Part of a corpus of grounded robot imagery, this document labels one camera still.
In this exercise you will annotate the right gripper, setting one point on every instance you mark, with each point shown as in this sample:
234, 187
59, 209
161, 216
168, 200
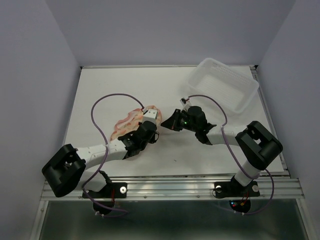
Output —
172, 122

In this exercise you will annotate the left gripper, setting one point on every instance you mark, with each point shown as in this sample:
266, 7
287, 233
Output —
152, 139

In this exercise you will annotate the floral mesh laundry bag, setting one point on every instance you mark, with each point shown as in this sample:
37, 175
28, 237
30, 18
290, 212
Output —
128, 124

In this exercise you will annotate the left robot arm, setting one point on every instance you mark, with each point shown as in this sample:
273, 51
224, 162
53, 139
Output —
68, 169

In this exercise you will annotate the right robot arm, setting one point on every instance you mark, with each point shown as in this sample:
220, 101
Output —
257, 144

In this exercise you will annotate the white plastic basket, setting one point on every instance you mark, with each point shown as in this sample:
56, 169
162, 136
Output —
232, 89

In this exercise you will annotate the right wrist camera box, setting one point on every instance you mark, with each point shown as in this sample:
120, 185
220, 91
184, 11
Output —
186, 104

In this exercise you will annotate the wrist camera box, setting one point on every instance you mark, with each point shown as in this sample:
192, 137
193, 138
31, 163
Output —
186, 104
150, 116

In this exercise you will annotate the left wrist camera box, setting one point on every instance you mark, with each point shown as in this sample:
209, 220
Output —
150, 116

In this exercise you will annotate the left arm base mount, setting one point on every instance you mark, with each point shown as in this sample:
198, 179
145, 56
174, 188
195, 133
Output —
104, 199

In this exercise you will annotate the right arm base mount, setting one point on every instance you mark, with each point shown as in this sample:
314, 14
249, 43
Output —
239, 195

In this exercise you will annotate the aluminium mounting rail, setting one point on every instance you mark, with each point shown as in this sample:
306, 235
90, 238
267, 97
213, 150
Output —
195, 188

